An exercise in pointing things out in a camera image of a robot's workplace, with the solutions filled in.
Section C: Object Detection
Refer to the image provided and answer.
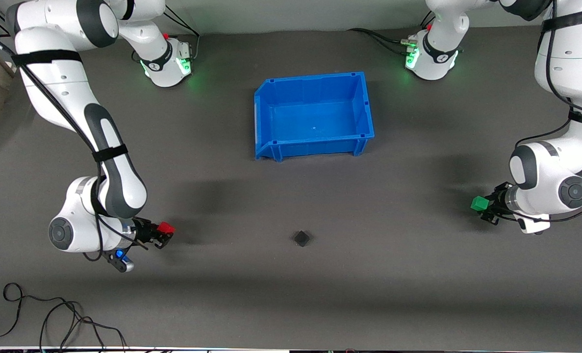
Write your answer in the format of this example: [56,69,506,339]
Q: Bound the dark grey table mat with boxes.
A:
[0,19,582,352]

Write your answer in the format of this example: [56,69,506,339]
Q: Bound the blue plastic bin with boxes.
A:
[253,72,375,163]

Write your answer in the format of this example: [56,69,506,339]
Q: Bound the loose black tangled cable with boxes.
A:
[0,282,128,352]

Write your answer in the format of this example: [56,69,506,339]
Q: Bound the black left arm wrist cable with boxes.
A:
[487,0,582,224]

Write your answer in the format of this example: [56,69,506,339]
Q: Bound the black arm wrist cable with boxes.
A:
[487,0,582,224]
[0,10,150,262]

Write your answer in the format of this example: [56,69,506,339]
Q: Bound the black right arm wrist cable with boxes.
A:
[0,10,150,262]

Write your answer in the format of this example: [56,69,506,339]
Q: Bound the black left arm base cable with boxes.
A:
[346,10,436,55]

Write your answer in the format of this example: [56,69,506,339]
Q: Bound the black arm base cable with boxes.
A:
[346,10,436,55]
[157,7,201,63]

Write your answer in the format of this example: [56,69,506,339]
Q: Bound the black right arm base cable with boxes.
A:
[157,7,201,63]

